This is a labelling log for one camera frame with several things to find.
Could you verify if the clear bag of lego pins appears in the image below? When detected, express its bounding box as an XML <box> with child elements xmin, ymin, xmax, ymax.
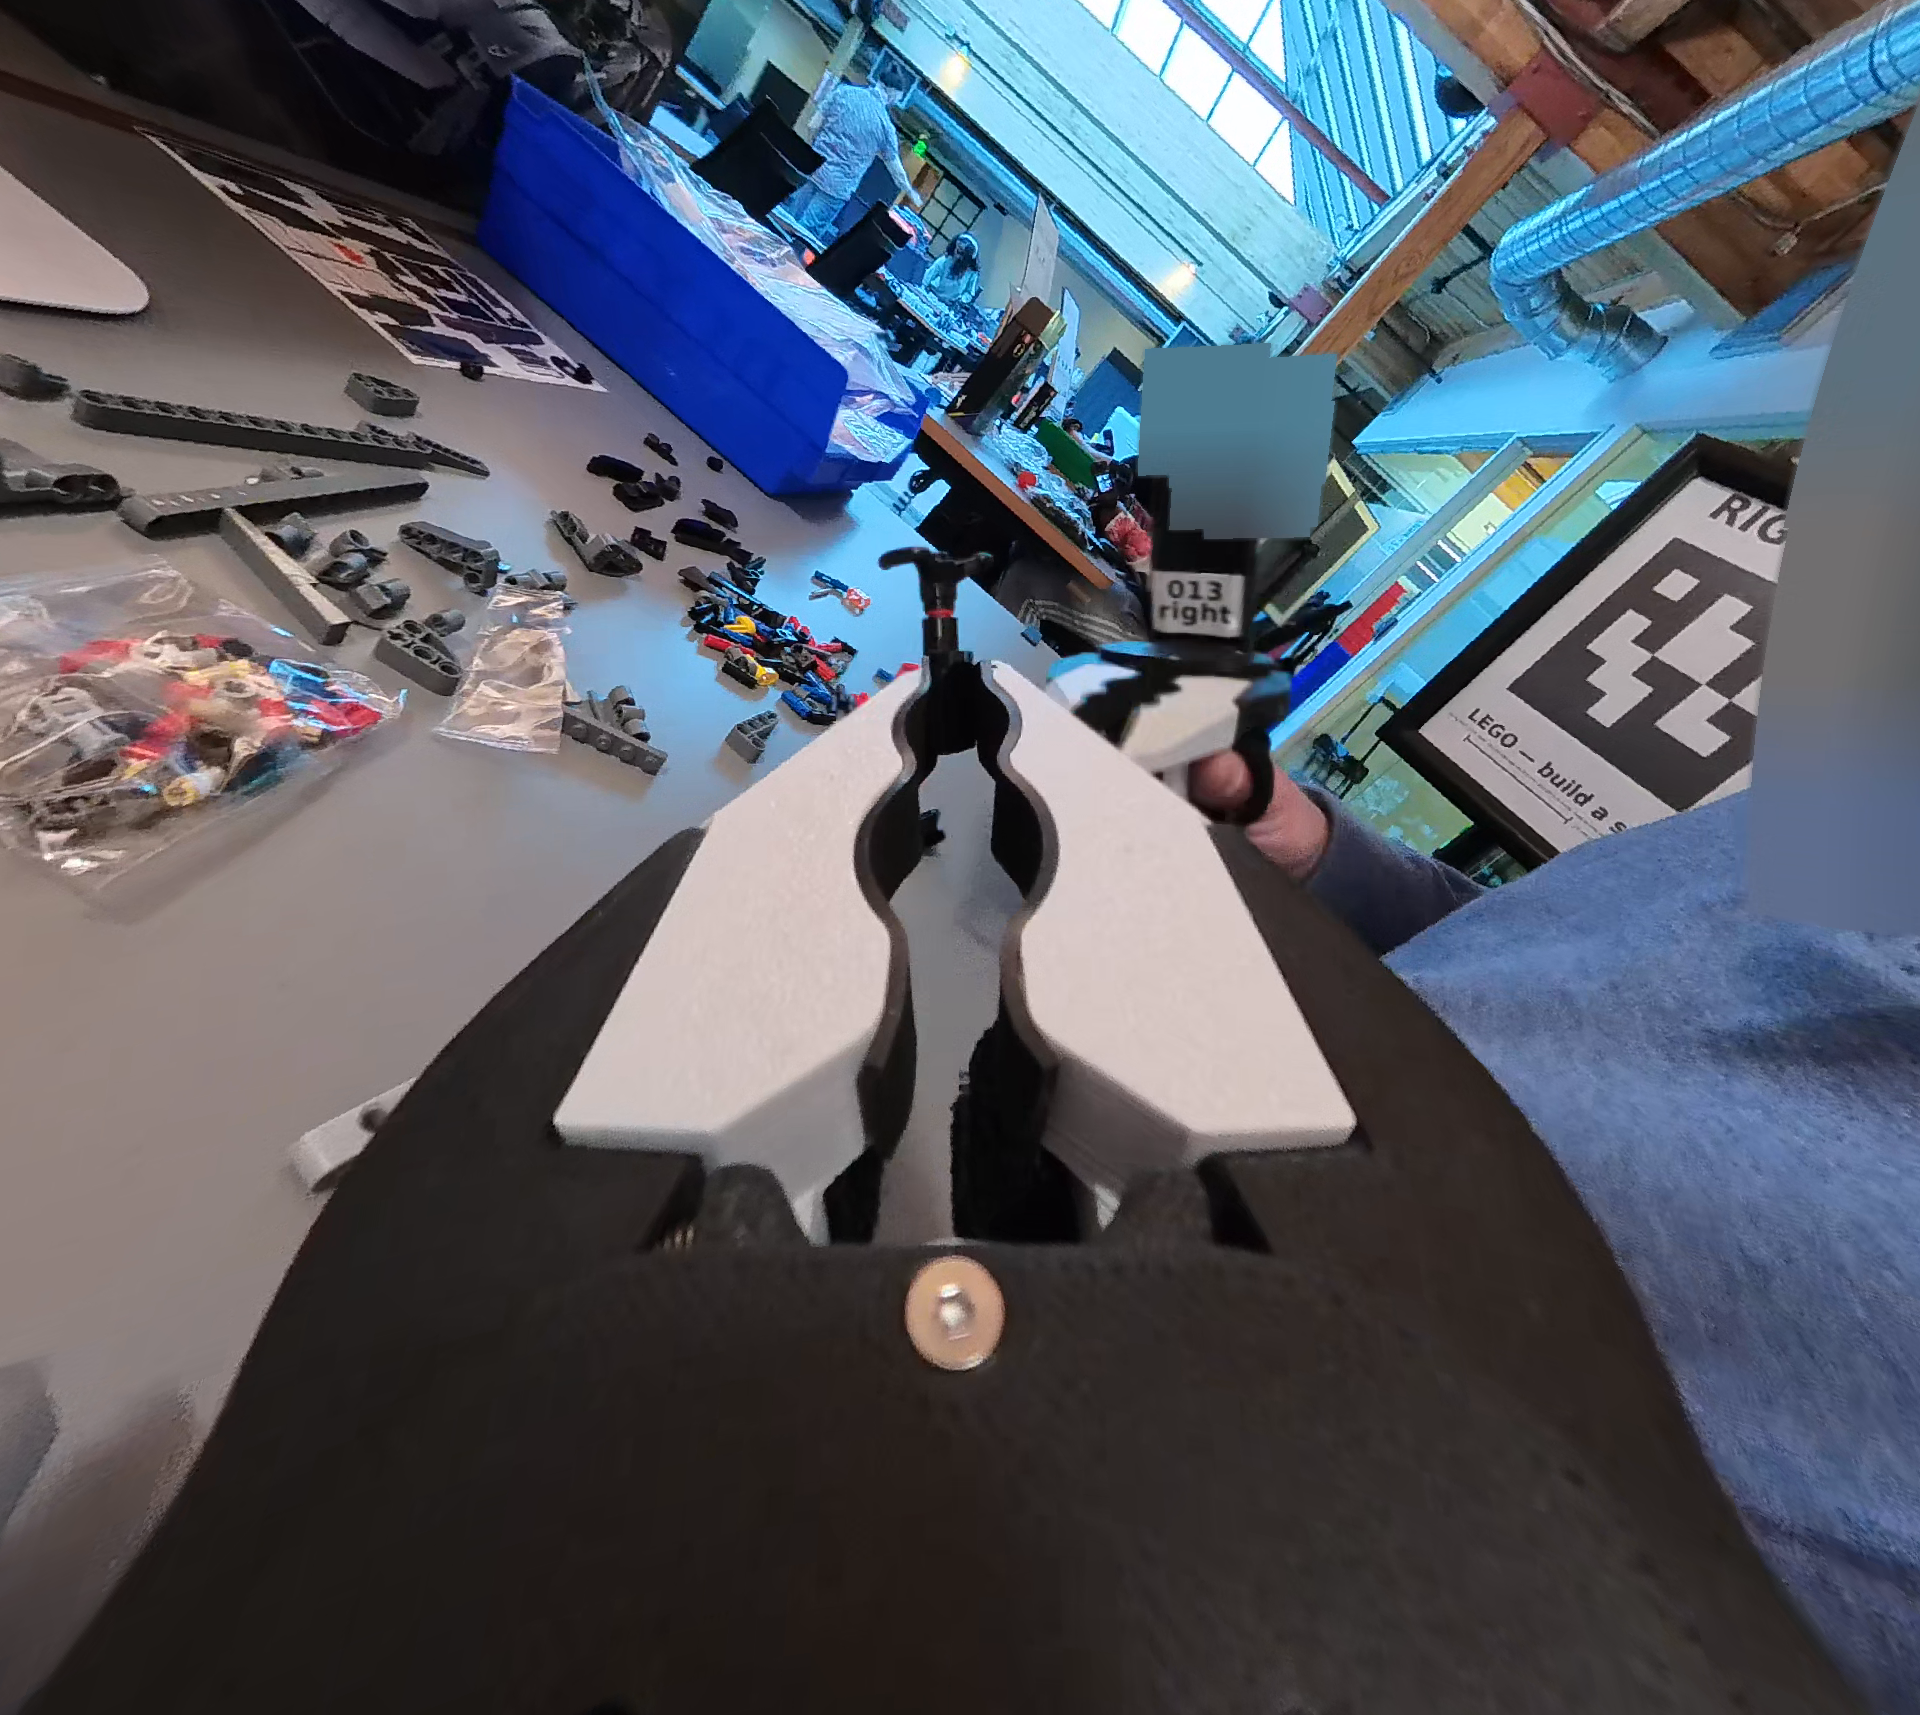
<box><xmin>0</xmin><ymin>561</ymin><xmax>408</xmax><ymax>880</ymax></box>

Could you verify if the silver ventilation duct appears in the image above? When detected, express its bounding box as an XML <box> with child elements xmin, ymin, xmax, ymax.
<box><xmin>1488</xmin><ymin>0</ymin><xmax>1920</xmax><ymax>383</ymax></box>

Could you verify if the person's right forearm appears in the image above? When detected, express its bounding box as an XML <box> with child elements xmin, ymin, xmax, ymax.
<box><xmin>1303</xmin><ymin>791</ymin><xmax>1488</xmax><ymax>958</ymax></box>

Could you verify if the black lego connector red pin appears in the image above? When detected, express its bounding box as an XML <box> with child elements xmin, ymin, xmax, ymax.
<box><xmin>882</xmin><ymin>546</ymin><xmax>999</xmax><ymax>668</ymax></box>

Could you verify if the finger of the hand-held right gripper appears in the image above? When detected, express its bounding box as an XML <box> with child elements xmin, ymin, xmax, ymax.
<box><xmin>1122</xmin><ymin>676</ymin><xmax>1273</xmax><ymax>775</ymax></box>
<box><xmin>1047</xmin><ymin>656</ymin><xmax>1155</xmax><ymax>746</ymax></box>

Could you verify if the blue plastic bin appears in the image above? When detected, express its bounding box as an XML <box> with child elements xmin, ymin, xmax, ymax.
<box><xmin>476</xmin><ymin>78</ymin><xmax>928</xmax><ymax>498</ymax></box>

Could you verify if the pile of colourful lego pieces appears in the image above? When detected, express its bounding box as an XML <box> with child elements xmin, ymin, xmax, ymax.
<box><xmin>682</xmin><ymin>569</ymin><xmax>873</xmax><ymax>731</ymax></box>

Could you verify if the framed poster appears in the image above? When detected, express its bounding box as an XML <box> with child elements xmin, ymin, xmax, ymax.
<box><xmin>1378</xmin><ymin>433</ymin><xmax>1802</xmax><ymax>870</ymax></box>

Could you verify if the large clear plastic bag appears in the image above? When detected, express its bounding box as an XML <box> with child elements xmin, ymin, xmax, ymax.
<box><xmin>592</xmin><ymin>111</ymin><xmax>928</xmax><ymax>465</ymax></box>

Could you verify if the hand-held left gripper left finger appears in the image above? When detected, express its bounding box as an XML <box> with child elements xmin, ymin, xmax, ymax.
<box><xmin>550</xmin><ymin>665</ymin><xmax>949</xmax><ymax>1244</ymax></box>

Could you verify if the wooden post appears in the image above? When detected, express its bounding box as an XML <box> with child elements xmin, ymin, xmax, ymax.
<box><xmin>1296</xmin><ymin>111</ymin><xmax>1552</xmax><ymax>359</ymax></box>

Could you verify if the empty clear plastic bag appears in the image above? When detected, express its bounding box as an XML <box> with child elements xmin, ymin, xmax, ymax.
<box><xmin>434</xmin><ymin>589</ymin><xmax>578</xmax><ymax>757</ymax></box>

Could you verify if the wooden background table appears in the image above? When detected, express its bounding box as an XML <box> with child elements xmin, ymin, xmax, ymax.
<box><xmin>913</xmin><ymin>408</ymin><xmax>1150</xmax><ymax>599</ymax></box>

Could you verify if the black office chair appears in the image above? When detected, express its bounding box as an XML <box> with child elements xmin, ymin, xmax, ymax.
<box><xmin>692</xmin><ymin>100</ymin><xmax>823</xmax><ymax>221</ymax></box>
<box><xmin>807</xmin><ymin>200</ymin><xmax>913</xmax><ymax>305</ymax></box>

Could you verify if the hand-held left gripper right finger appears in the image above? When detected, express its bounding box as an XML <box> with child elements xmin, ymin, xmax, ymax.
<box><xmin>974</xmin><ymin>663</ymin><xmax>1361</xmax><ymax>1244</ymax></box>

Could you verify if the group of dark grey lego pieces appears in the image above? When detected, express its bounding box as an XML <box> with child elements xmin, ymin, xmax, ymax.
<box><xmin>0</xmin><ymin>354</ymin><xmax>781</xmax><ymax>779</ymax></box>

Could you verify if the person's blue sweater torso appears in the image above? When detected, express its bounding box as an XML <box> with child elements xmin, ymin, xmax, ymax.
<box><xmin>1381</xmin><ymin>791</ymin><xmax>1920</xmax><ymax>1715</ymax></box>

